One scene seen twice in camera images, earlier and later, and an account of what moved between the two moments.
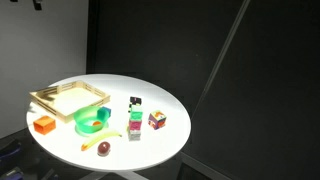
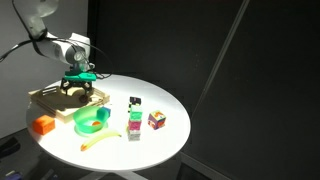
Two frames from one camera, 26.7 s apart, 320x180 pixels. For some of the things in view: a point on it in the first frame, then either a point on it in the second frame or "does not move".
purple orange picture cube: x=157 y=119 does not move
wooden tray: x=65 y=98 does not move
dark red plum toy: x=103 y=149 → x=83 y=98
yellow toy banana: x=90 y=143 does not move
